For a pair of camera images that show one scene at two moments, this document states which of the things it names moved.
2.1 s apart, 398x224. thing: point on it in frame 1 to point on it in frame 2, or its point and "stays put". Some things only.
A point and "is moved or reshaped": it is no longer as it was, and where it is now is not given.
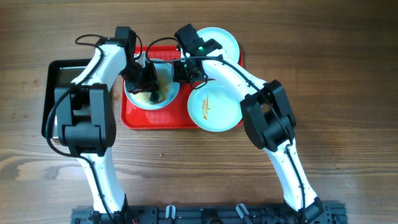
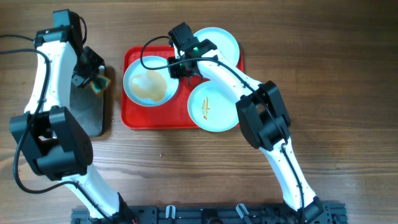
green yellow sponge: [156, 97] is moved or reshaped
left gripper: [147, 85] to [79, 81]
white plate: [226, 40] stays put
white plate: [214, 107] stays put
